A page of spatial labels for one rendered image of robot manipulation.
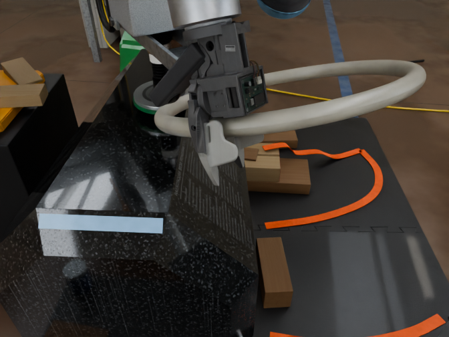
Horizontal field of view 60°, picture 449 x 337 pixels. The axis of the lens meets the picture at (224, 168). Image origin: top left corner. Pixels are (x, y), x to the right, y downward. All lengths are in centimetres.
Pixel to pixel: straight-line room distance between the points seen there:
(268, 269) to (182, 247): 80
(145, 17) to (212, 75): 69
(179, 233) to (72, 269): 30
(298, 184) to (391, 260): 62
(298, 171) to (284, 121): 184
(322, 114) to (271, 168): 168
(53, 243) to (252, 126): 72
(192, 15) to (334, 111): 22
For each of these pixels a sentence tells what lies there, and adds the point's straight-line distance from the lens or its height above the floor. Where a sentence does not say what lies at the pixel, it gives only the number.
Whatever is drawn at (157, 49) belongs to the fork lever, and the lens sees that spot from 117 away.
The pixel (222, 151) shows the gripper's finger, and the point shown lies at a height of 125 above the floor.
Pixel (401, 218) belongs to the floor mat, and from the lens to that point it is 235.
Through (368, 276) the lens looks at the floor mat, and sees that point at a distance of 202.
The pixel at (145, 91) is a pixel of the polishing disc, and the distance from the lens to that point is 143.
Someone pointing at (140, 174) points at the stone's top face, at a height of 85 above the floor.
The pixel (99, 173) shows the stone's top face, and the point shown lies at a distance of 117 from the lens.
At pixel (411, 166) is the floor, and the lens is 278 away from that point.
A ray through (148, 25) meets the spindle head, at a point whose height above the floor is 118.
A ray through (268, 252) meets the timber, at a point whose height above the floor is 14.
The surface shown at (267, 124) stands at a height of 128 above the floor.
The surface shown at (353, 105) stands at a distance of 55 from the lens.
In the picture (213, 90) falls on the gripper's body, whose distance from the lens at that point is 51.
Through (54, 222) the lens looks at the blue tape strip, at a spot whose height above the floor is 82.
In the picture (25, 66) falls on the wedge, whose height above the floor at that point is 81.
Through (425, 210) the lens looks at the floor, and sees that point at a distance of 248.
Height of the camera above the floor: 156
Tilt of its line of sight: 39 degrees down
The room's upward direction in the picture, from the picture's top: straight up
